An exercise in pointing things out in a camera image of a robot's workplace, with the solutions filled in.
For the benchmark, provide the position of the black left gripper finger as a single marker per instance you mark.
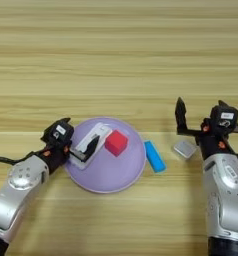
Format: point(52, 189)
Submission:
point(91, 148)
point(65, 120)

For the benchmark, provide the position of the red cube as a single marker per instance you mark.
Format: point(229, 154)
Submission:
point(116, 142)

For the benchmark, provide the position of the round purple plate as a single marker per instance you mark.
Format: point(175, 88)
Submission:
point(117, 173)

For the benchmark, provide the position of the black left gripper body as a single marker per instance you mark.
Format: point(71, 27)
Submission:
point(56, 156)

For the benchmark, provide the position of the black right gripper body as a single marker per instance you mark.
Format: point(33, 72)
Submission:
point(211, 143)

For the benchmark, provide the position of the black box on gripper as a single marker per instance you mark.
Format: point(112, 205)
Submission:
point(224, 118)
point(59, 131)

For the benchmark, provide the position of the white remote-shaped device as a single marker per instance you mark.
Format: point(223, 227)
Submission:
point(97, 133)

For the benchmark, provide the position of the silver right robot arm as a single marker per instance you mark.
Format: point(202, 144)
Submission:
point(224, 200)

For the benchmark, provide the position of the small silver square block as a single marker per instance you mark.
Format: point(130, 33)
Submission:
point(184, 149)

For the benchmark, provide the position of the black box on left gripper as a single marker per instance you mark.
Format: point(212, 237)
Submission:
point(59, 131)

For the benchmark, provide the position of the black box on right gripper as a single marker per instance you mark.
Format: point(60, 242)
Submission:
point(224, 118)

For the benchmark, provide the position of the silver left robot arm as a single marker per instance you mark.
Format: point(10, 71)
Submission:
point(21, 186)

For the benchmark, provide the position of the blue rectangular block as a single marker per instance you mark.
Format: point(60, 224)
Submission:
point(154, 156)

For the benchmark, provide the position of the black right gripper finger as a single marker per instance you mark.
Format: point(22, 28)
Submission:
point(181, 115)
point(223, 104)

